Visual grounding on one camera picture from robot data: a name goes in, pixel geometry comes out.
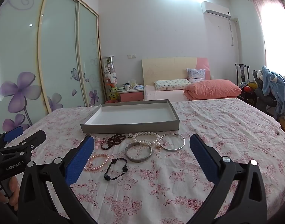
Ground white air conditioner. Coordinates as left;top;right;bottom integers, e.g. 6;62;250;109
201;1;231;18

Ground pink nightstand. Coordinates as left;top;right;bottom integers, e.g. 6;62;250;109
117;86;144;102

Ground pink curtain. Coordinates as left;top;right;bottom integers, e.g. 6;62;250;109
252;0;285;122

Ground small pink pearl bracelet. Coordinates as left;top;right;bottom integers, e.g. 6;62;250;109
84;153;110;171

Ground white pearl necklace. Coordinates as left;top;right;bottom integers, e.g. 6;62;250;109
129;131;161;148

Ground large pink bead bracelet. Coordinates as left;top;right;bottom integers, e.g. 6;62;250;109
91;135;105;149

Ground pale blue patterned pillow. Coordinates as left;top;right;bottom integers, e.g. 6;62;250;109
186;68;206;83

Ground dark wooden chair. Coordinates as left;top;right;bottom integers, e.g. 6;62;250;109
235;63;250;87

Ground floral print pillow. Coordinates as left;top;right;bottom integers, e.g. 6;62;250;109
154;79;192;91

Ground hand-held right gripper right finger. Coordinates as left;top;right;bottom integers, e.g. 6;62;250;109
190;134;267;224

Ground salmon pink pillow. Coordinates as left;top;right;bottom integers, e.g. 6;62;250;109
184;79;242;101

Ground silver cuff bracelet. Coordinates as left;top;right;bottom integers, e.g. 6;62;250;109
125;142;153;162

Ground pink sheeted bed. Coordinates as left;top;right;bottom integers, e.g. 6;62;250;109
144;85;187;101

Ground light blue clothing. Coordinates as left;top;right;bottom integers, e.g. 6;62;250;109
260;66;285;119

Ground grey cardboard tray box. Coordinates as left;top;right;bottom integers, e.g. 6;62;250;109
80;99;180;133

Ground thin silver bangle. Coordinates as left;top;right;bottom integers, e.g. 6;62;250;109
159;133;185;151

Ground black bead bracelet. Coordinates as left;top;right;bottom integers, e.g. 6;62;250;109
104;158;128;181

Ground floral sliding door wardrobe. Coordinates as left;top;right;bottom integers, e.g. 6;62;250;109
0;0;104;131

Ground dark red bead necklace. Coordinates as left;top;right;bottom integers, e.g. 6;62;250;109
101;133;126;150

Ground pink floral bedsheet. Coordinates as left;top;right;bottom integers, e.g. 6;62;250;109
0;98;285;224

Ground colourful plush toys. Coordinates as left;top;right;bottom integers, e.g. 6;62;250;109
242;82;258;93

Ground clear tube of plush toys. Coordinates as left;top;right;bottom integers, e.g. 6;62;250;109
102;55;118;103

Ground person's left hand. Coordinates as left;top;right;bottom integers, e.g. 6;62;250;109
0;176;19;206

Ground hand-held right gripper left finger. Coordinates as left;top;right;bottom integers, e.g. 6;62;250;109
18;136;96;224

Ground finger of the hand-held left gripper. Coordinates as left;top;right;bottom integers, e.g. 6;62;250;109
0;126;24;146
0;130;47;155

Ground beige and pink headboard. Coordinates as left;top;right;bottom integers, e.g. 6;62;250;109
142;57;210;87

